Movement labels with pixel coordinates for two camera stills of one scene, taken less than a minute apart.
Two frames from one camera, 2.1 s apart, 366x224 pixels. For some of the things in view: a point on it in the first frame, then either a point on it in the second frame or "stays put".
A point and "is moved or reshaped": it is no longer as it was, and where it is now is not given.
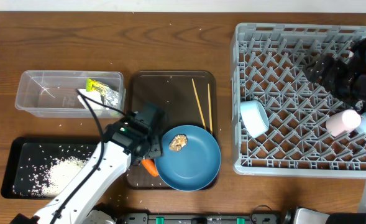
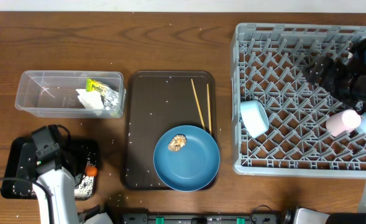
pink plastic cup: x=342 y=122 stays put
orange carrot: x=150 y=166 is moved or reshaped
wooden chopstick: x=199 y=104 stays put
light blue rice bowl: x=255 y=117 stays put
